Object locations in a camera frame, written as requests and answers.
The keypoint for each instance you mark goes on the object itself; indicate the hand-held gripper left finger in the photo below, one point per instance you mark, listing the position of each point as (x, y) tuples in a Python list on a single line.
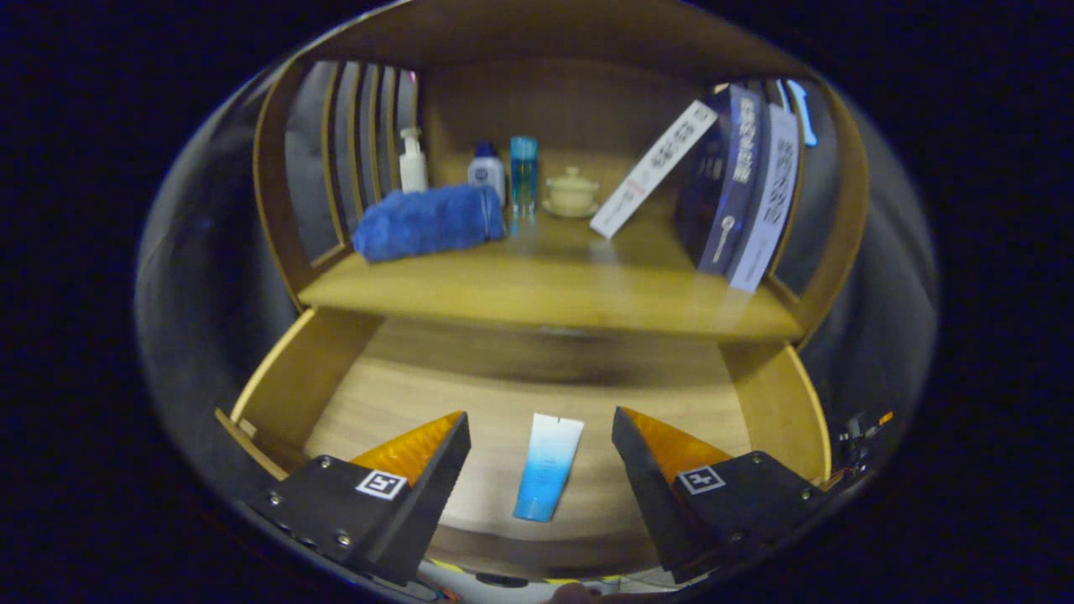
[(428, 503)]

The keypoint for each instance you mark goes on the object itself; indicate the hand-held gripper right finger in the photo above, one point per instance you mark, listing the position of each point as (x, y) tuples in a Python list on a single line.
[(650, 495)]

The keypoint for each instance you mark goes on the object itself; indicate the blue and white tube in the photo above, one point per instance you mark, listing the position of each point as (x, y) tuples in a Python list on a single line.
[(545, 470)]

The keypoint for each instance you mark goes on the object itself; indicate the wooden drawer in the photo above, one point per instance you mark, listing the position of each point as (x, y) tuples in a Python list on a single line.
[(470, 394)]

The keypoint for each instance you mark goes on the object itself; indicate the wooden countertop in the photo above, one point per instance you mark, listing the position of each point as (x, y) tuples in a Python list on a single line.
[(545, 285)]

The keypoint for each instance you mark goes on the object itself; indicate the wooden cabinet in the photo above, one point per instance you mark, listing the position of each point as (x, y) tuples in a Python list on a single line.
[(503, 109)]

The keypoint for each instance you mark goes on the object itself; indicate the black and orange device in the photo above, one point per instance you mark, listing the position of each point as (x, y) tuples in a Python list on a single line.
[(856, 429)]

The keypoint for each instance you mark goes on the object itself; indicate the blue folded towel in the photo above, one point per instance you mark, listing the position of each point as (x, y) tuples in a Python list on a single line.
[(419, 222)]

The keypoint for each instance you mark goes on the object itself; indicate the beige lidded teacup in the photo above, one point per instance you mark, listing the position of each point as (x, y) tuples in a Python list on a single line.
[(571, 195)]

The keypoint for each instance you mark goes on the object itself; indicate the dark blue book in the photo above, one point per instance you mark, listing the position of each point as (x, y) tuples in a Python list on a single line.
[(730, 193)]

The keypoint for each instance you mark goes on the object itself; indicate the pale lavender book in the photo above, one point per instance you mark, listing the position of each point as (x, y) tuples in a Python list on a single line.
[(772, 201)]

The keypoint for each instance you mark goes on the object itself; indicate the white book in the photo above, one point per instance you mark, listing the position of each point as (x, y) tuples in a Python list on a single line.
[(654, 168)]

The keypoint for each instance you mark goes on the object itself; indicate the white pump bottle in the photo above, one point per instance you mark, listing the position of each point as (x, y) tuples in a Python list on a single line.
[(412, 172)]

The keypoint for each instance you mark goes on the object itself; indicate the white bottle with blue cap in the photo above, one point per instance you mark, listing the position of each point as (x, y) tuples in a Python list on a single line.
[(487, 172)]

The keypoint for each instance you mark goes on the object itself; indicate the clear teal bottle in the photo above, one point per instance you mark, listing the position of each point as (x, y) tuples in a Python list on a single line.
[(523, 176)]

